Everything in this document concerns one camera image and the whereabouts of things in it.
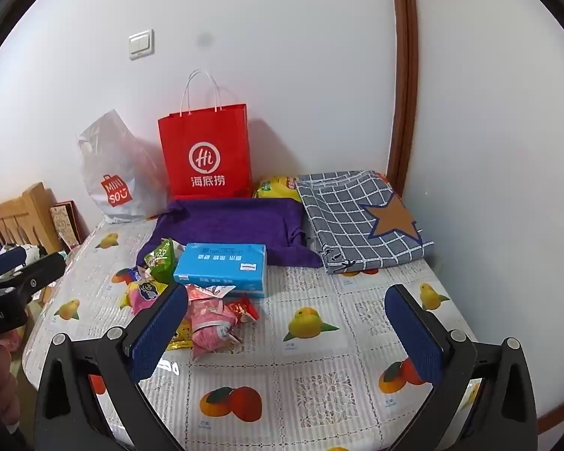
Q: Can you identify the fruit print table cover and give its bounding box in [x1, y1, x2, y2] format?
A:
[21, 216, 480, 451]

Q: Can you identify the yellow chips bag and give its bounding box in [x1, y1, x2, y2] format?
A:
[253, 176, 304, 204]

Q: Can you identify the grey checked cloth with star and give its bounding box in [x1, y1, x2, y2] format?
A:
[295, 170, 435, 275]

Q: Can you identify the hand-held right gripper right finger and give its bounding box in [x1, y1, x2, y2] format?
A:
[384, 283, 539, 451]

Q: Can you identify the red and white snack packet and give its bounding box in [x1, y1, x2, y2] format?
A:
[184, 283, 238, 300]

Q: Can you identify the wooden headboard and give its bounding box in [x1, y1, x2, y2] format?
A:
[0, 182, 64, 257]

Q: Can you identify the green snack packet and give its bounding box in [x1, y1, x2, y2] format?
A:
[143, 239, 177, 285]

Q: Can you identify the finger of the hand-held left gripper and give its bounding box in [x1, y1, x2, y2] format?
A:
[0, 245, 27, 279]
[0, 252, 67, 304]

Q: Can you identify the white light switch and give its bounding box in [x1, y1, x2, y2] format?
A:
[128, 29, 155, 60]

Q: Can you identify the small brown box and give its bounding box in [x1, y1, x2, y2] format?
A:
[49, 200, 82, 251]

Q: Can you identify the brown wooden door frame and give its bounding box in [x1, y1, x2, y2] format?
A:
[386, 0, 420, 194]

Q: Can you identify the purple towel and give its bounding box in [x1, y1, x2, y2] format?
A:
[136, 197, 324, 269]

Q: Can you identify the white plastic bag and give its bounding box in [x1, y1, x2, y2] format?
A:
[76, 109, 170, 225]

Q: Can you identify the person's left hand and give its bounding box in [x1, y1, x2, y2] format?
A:
[0, 338, 20, 433]

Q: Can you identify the pink and yellow snack packet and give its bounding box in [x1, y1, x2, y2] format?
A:
[122, 278, 171, 315]

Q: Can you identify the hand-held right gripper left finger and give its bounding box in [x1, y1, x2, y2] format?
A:
[33, 282, 189, 451]

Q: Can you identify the blue tissue pack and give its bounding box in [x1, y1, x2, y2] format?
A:
[173, 243, 268, 298]

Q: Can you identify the small red snack packet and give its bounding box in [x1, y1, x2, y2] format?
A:
[226, 297, 260, 324]

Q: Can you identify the red paper bag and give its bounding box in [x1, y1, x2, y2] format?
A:
[158, 70, 253, 200]

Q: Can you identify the pink patterned cloth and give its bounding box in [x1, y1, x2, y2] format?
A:
[0, 329, 26, 353]

